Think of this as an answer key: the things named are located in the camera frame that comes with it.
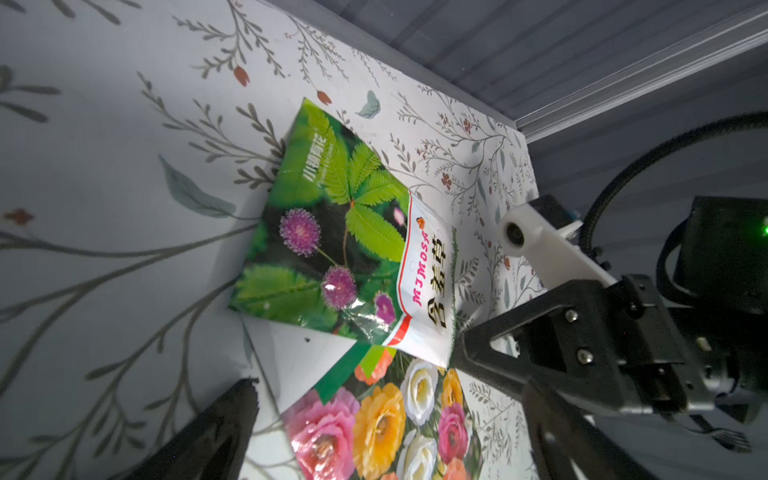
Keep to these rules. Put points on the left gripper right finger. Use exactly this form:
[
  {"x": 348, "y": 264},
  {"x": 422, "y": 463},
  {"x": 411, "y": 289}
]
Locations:
[{"x": 566, "y": 446}]

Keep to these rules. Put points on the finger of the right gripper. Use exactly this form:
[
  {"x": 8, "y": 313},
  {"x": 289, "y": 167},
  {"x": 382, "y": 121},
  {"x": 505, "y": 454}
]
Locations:
[{"x": 608, "y": 350}]

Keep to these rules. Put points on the green leaf seed packet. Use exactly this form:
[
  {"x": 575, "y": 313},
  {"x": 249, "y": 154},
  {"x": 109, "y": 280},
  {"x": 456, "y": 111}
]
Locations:
[{"x": 343, "y": 247}]

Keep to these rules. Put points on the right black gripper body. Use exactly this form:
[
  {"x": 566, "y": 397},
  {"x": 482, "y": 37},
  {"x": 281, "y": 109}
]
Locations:
[{"x": 713, "y": 269}]

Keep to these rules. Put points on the multicolour roses seed packet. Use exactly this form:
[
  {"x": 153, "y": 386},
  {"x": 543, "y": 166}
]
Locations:
[{"x": 377, "y": 413}]

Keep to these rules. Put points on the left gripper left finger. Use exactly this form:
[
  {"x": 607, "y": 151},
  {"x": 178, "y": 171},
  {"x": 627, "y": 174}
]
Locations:
[{"x": 213, "y": 446}]

